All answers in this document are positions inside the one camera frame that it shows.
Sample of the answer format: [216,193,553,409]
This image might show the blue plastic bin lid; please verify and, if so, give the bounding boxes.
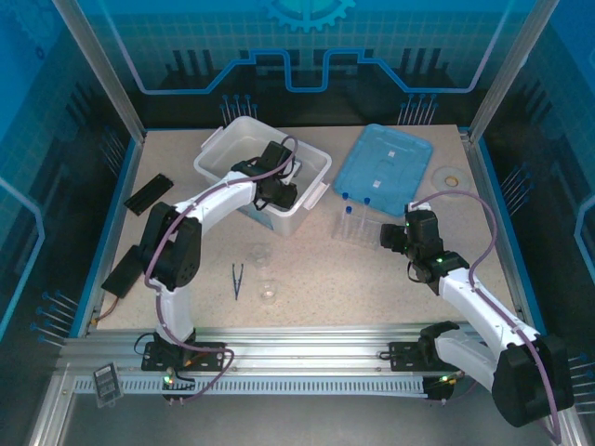
[333,123,434,218]

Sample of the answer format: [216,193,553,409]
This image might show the white slotted cable duct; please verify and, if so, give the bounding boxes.
[73,374,428,397]

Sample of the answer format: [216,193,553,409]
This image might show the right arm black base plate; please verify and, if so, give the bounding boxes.
[389,341,473,373]

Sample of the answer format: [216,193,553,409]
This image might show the black ridged bar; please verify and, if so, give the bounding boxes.
[124,173,176,217]

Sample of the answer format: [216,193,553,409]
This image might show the aluminium frame post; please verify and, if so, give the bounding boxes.
[49,0,149,143]
[469,0,562,143]

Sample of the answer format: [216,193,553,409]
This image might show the clear test tube rack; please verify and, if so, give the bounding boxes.
[332,203,380,252]

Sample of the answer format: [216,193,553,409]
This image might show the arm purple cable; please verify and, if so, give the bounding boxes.
[407,190,563,445]
[144,135,299,406]

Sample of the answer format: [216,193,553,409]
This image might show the clear glass beaker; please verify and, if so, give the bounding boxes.
[258,278,281,304]

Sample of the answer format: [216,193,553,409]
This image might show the black flat box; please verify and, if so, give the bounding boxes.
[100,244,155,298]

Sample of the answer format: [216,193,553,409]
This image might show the aluminium front rail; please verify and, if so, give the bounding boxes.
[55,324,559,378]

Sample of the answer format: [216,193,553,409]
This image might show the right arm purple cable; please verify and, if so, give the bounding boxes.
[407,190,563,445]

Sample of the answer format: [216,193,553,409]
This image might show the clear round disc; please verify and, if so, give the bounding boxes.
[430,164,471,194]

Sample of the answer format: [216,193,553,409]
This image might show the black device in clear case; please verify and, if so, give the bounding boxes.
[92,361,125,408]

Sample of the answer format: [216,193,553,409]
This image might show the small clear dish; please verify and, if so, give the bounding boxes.
[250,243,273,269]

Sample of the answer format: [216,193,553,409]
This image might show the blue plastic tweezers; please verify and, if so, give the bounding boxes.
[231,262,245,301]

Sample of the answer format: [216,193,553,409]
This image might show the thin red yellow wire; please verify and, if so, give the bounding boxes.
[91,293,123,326]

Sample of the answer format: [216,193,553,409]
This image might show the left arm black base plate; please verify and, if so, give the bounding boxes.
[141,341,227,373]

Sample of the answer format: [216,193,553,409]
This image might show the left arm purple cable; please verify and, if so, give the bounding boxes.
[144,135,299,406]

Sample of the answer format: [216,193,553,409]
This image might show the white plastic storage bin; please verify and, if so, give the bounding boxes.
[192,115,334,237]

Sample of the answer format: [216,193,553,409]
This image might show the aluminium side rail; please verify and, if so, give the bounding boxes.
[457,129,531,335]

